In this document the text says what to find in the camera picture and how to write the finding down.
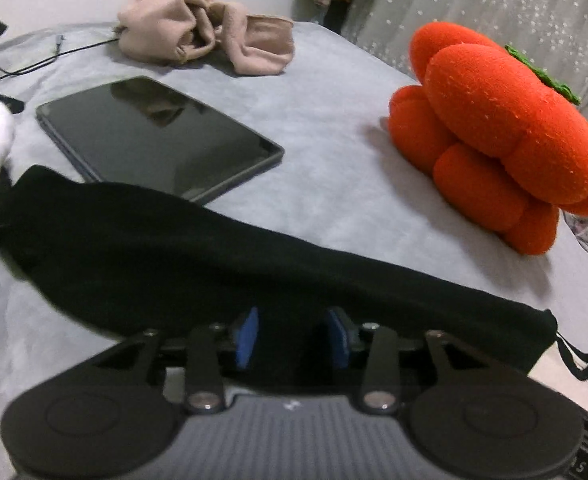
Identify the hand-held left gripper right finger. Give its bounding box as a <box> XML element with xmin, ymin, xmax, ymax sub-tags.
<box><xmin>326</xmin><ymin>308</ymin><xmax>480</xmax><ymax>416</ymax></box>

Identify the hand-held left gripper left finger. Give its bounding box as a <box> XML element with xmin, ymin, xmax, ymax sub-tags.
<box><xmin>96</xmin><ymin>307</ymin><xmax>261</xmax><ymax>415</ymax></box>

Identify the black top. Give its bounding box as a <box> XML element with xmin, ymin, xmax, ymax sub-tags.
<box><xmin>0</xmin><ymin>165</ymin><xmax>588</xmax><ymax>416</ymax></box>

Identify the black tablet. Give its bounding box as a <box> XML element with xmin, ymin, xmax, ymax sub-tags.
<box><xmin>36</xmin><ymin>76</ymin><xmax>285</xmax><ymax>206</ymax></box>

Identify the orange pumpkin plush pillow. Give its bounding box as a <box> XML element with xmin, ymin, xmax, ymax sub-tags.
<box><xmin>388</xmin><ymin>22</ymin><xmax>588</xmax><ymax>256</ymax></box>

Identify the beige crumpled cloth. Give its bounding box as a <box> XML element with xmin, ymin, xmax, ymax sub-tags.
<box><xmin>116</xmin><ymin>0</ymin><xmax>295</xmax><ymax>77</ymax></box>

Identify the grey dotted curtain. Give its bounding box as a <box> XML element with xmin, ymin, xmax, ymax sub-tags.
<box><xmin>344</xmin><ymin>0</ymin><xmax>588</xmax><ymax>136</ymax></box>

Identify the thin black cable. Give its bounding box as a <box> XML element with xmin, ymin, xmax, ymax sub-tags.
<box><xmin>0</xmin><ymin>34</ymin><xmax>121</xmax><ymax>92</ymax></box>

